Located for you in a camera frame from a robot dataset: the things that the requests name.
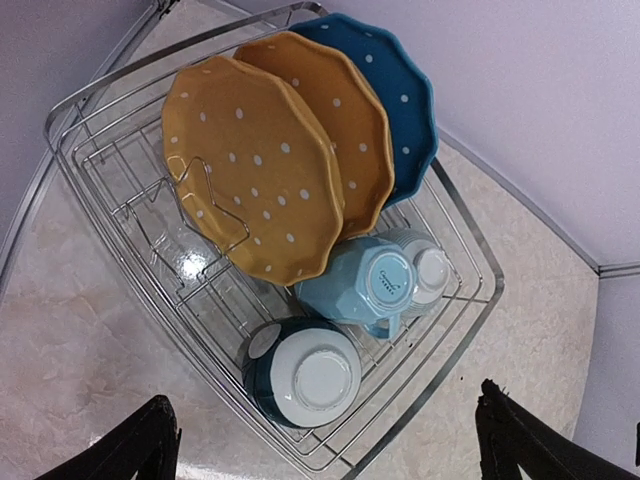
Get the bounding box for left aluminium frame post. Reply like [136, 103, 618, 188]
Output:
[0, 0, 176, 281]

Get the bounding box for light blue mug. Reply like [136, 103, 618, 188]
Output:
[294, 236, 416, 340]

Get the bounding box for dark teal white bowl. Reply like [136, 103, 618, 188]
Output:
[242, 316, 362, 429]

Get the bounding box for blue dotted plate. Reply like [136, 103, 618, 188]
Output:
[290, 12, 438, 206]

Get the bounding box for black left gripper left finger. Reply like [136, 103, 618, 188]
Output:
[40, 395, 181, 479]

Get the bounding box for small pale ribbed cup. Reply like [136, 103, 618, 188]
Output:
[389, 228, 451, 319]

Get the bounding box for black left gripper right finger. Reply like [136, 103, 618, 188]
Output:
[475, 379, 635, 479]

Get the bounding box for metal wire dish rack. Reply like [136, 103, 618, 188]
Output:
[43, 0, 506, 475]

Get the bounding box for yellow dotted plate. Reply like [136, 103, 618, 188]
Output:
[161, 56, 345, 286]
[234, 31, 395, 239]

